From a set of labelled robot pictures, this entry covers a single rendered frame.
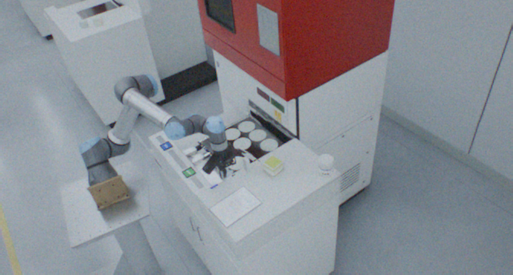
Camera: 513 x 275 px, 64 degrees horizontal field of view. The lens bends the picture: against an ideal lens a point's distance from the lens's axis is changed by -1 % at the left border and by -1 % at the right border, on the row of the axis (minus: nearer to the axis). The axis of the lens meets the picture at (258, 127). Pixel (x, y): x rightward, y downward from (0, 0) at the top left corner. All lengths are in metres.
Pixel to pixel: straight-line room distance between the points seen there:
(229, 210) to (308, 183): 0.40
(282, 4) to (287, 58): 0.26
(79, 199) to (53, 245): 1.05
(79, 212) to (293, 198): 1.12
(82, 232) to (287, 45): 1.36
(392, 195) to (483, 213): 0.63
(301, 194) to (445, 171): 1.81
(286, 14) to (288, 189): 0.80
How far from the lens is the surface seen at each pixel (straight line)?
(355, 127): 2.62
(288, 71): 1.97
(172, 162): 2.23
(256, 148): 2.30
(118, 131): 2.26
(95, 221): 2.31
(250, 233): 1.86
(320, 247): 2.42
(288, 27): 1.86
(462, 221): 3.28
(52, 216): 3.65
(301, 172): 2.07
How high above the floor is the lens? 2.48
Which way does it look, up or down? 41 degrees down
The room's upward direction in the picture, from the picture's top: 6 degrees counter-clockwise
